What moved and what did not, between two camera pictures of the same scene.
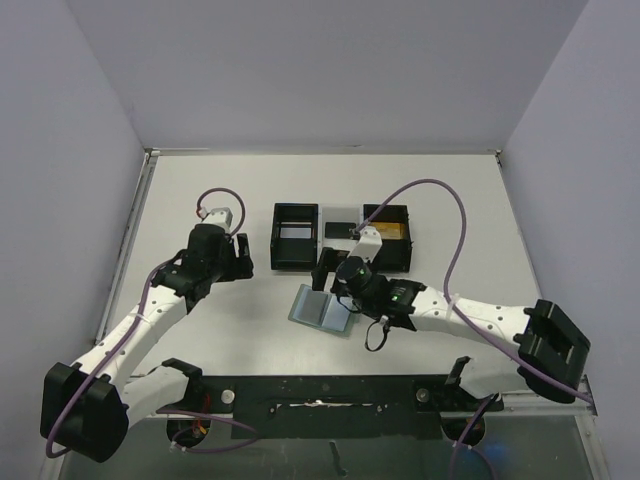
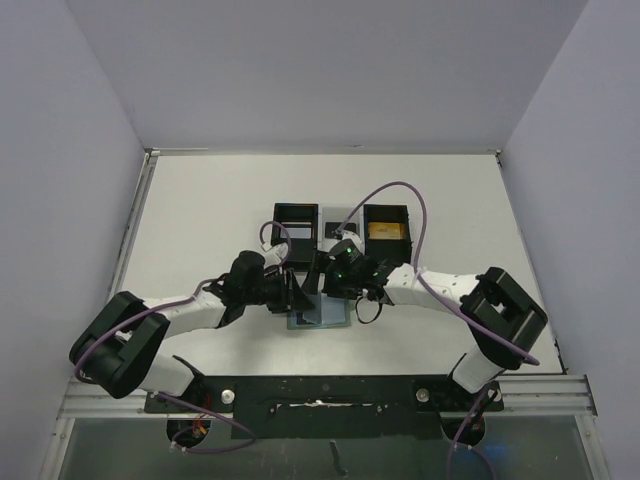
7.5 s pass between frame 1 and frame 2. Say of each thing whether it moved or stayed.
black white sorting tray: stayed
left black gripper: moved
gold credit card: stayed
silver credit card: stayed
